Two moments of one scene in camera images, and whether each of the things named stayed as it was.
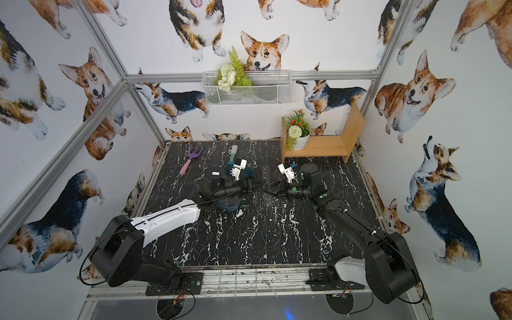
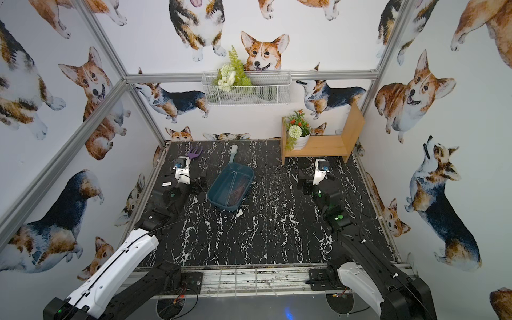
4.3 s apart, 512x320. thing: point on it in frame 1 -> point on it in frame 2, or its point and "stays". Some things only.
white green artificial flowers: x=231 y=74 stays
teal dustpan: x=231 y=191 stays
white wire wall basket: x=269 y=88 stays
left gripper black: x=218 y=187 -> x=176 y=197
